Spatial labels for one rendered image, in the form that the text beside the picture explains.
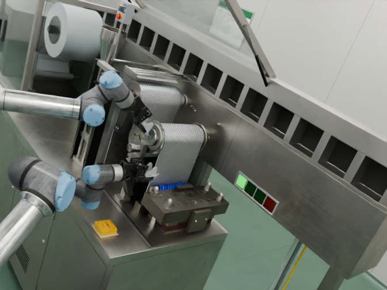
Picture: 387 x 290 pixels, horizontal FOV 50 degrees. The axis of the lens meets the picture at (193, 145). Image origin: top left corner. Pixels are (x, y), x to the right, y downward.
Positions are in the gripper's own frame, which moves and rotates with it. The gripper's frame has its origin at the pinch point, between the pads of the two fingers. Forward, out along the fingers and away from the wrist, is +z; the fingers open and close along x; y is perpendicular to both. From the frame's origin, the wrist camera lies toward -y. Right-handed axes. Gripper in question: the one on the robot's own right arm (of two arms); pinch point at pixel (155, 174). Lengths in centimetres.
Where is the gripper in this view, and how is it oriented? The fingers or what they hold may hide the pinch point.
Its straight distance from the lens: 188.8
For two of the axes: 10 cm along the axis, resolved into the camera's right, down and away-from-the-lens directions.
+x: -5.9, -4.9, 6.4
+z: 7.3, -0.1, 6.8
